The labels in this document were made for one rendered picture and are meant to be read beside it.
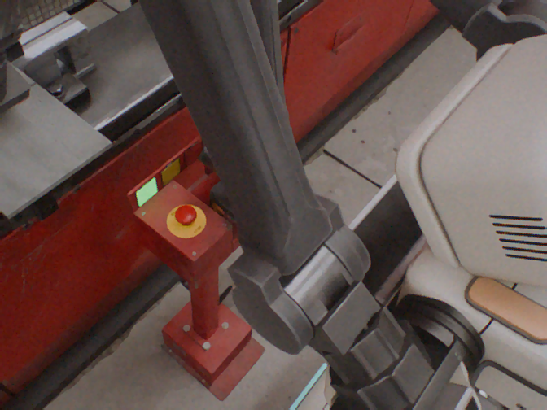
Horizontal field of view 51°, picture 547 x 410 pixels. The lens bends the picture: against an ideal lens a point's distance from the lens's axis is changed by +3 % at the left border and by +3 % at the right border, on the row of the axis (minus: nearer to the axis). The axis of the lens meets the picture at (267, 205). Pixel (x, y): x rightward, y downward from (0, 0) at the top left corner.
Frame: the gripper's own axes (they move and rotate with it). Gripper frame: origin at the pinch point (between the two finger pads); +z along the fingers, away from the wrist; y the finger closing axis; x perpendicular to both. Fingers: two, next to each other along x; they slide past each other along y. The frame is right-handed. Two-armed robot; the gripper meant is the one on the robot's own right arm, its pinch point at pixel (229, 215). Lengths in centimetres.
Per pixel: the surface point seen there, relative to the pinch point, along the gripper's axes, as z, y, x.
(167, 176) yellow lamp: -6.4, 12.9, 6.1
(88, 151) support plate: -24.2, 18.6, 19.8
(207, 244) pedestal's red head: -7.2, -1.9, 10.7
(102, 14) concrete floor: 105, 114, -75
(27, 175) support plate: -23.4, 21.2, 28.2
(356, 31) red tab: 20, 17, -82
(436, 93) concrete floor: 68, -14, -138
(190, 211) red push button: -8.5, 4.4, 8.9
